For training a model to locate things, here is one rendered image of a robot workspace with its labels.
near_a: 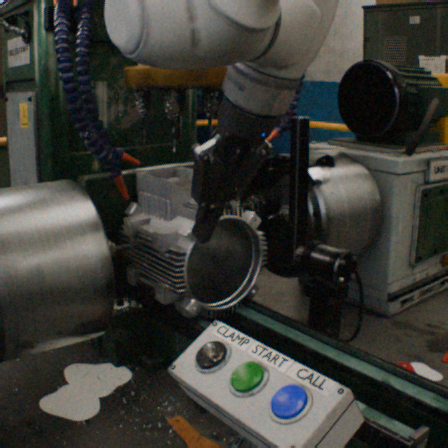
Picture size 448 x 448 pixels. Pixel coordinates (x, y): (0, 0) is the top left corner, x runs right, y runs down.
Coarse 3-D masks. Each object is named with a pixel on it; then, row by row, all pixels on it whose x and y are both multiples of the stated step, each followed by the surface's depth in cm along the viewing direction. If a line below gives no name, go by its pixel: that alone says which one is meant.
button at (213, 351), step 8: (208, 344) 49; (216, 344) 48; (200, 352) 48; (208, 352) 48; (216, 352) 47; (224, 352) 47; (200, 360) 47; (208, 360) 47; (216, 360) 47; (208, 368) 47
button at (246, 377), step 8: (240, 368) 45; (248, 368) 44; (256, 368) 44; (232, 376) 44; (240, 376) 44; (248, 376) 44; (256, 376) 43; (232, 384) 44; (240, 384) 43; (248, 384) 43; (256, 384) 43
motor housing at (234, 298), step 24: (192, 216) 87; (240, 216) 89; (120, 240) 98; (144, 240) 92; (216, 240) 102; (240, 240) 96; (144, 264) 91; (168, 264) 85; (192, 264) 105; (216, 264) 101; (240, 264) 97; (192, 288) 98; (216, 288) 97; (240, 288) 94; (216, 312) 90
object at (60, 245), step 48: (0, 192) 71; (48, 192) 74; (0, 240) 65; (48, 240) 68; (96, 240) 72; (0, 288) 63; (48, 288) 67; (96, 288) 72; (0, 336) 66; (48, 336) 70; (96, 336) 79
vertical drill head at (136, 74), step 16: (128, 80) 87; (144, 80) 84; (160, 80) 83; (176, 80) 83; (192, 80) 84; (208, 80) 85; (144, 96) 92; (176, 96) 85; (208, 96) 90; (144, 112) 94; (176, 112) 86; (208, 112) 91; (144, 128) 95; (208, 128) 92; (144, 144) 96
